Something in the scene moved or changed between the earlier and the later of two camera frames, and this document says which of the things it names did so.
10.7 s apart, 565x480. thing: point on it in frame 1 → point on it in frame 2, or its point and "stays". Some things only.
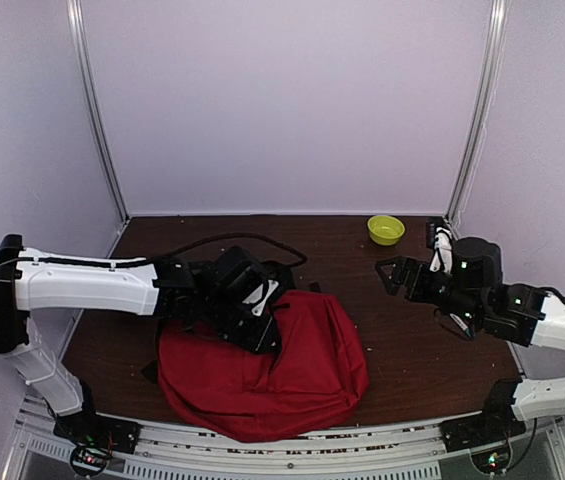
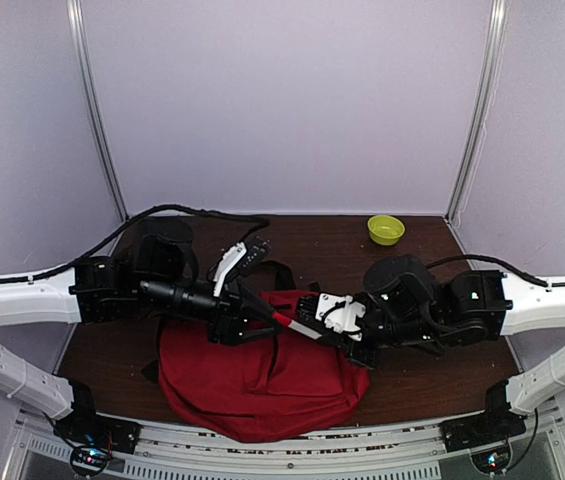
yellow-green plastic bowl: [385, 230] stays
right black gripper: [417, 272] → [365, 361]
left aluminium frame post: [75, 17] stays
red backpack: [313, 376] stays
